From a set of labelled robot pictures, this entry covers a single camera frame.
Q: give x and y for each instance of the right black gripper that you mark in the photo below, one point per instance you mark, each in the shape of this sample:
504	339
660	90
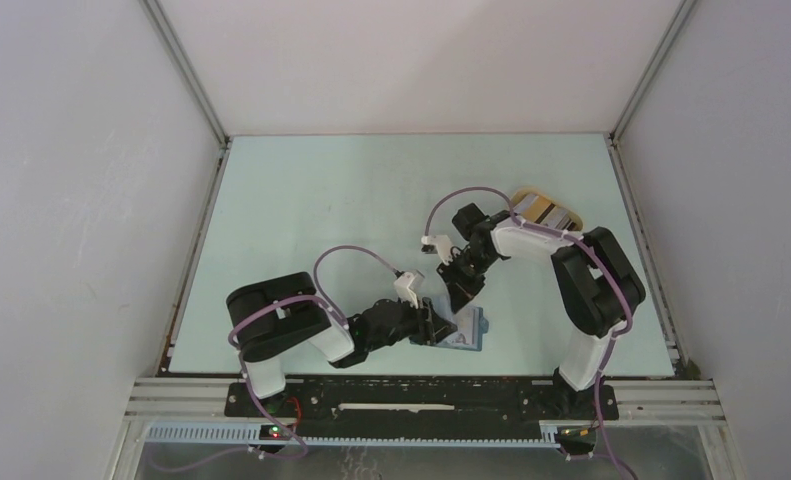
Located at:
462	292

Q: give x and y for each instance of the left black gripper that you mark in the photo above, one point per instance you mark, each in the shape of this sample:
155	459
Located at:
430	327

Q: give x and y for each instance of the white patterned card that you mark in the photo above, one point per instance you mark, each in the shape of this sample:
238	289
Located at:
462	340

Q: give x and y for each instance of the blue card holder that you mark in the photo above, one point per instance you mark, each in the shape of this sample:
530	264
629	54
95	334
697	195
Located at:
470	325

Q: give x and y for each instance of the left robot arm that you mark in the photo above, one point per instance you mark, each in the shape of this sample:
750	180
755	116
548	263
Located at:
271	317

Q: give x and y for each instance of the beige oval tray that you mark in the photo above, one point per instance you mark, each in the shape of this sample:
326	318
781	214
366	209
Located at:
560	218

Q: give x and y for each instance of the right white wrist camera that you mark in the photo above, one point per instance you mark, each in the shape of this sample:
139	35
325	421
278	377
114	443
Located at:
441	245

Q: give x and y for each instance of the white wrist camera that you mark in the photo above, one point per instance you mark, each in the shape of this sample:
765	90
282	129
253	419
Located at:
441	245
406	286

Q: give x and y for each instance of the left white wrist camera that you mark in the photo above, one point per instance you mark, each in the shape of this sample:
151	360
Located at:
406	286

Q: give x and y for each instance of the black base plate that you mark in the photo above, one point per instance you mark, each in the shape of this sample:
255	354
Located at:
425	407

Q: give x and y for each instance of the grey cable duct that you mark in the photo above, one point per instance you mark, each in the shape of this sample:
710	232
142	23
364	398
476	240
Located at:
262	434

